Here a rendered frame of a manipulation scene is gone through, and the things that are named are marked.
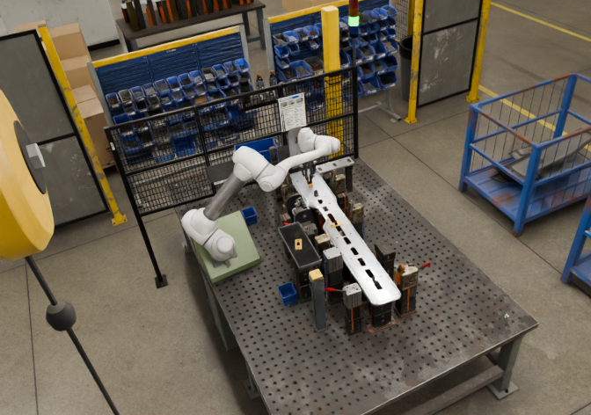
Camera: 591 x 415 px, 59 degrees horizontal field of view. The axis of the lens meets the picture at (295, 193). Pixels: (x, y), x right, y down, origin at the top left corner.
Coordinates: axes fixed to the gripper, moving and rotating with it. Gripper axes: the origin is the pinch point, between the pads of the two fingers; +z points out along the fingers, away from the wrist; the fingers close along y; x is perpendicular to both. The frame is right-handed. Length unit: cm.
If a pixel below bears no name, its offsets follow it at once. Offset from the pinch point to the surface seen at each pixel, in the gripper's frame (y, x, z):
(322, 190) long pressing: 5.8, -9.7, 5.5
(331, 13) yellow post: 47, 59, -92
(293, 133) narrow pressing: -0.2, 26.5, -23.9
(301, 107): 17, 54, -26
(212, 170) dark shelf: -61, 47, 3
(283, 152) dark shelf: -4.0, 44.6, 3.0
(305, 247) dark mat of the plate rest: -31, -74, -11
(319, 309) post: -34, -99, 16
